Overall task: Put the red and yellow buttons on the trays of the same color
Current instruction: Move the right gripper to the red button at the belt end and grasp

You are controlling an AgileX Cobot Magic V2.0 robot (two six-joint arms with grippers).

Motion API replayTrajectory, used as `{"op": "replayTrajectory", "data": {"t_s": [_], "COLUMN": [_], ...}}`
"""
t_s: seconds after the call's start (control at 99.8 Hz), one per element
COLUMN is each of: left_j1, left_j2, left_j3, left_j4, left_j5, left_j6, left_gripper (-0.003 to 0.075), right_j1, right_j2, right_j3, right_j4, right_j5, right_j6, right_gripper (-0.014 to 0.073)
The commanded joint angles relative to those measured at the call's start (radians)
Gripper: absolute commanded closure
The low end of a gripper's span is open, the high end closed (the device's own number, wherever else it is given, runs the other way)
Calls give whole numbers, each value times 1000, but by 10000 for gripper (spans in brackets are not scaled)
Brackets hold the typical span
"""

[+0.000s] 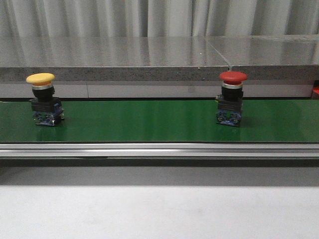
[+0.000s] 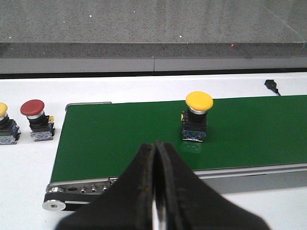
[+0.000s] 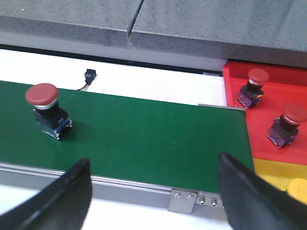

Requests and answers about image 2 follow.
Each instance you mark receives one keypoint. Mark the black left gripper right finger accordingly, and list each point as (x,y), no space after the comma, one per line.
(185,202)

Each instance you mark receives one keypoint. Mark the aluminium conveyor frame rail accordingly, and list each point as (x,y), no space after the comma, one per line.
(79,191)

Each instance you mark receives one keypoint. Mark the black sensor with cable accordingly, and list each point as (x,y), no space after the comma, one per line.
(272,85)

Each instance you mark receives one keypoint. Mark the grey speckled left countertop slab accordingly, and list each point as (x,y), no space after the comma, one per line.
(152,28)

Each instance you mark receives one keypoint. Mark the yellow mushroom push button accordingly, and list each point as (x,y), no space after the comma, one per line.
(194,118)
(9,130)

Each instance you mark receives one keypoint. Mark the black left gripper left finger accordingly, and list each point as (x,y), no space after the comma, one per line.
(126,205)

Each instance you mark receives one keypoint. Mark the green conveyor belt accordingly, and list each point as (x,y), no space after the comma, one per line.
(144,139)

